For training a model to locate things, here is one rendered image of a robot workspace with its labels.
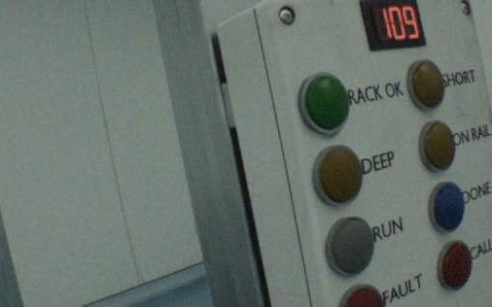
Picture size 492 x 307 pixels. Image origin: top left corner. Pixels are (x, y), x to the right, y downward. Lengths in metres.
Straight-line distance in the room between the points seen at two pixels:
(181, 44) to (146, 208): 4.34
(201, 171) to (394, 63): 0.13
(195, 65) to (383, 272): 0.16
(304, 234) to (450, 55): 0.15
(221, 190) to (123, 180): 4.24
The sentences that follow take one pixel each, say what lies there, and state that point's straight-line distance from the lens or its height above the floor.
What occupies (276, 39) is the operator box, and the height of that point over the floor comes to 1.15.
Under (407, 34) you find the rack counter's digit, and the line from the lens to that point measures 0.36.
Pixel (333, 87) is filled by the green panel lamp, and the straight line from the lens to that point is 0.30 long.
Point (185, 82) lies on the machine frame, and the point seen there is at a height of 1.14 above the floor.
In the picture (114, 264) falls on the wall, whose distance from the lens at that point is 4.53.
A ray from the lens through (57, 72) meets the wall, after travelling 4.43.
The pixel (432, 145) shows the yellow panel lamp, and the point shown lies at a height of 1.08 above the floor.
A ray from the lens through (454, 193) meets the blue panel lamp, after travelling 0.37.
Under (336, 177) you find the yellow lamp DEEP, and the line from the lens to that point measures 0.30.
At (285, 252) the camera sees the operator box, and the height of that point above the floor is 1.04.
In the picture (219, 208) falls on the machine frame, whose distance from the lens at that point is 0.37.
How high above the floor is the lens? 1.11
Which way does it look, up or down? 3 degrees down
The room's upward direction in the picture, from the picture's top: 11 degrees counter-clockwise
